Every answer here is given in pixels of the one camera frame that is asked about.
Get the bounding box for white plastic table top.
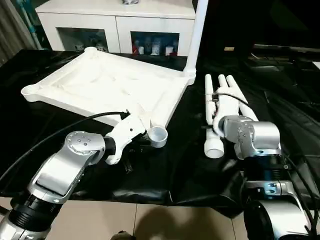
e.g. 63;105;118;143
20;46;197;149

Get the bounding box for black work mat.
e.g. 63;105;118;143
0;48;320;220

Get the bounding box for white glass-door cabinet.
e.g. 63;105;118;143
34;0;197;57

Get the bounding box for grey curtain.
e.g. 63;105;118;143
0;0;42;66

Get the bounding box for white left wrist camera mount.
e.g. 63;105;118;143
104;114;147;166

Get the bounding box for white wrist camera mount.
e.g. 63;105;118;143
211;86;241;138
104;114;147;166

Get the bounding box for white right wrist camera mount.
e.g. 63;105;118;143
211;86;241;138

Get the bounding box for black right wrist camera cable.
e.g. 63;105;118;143
211;91;316;237

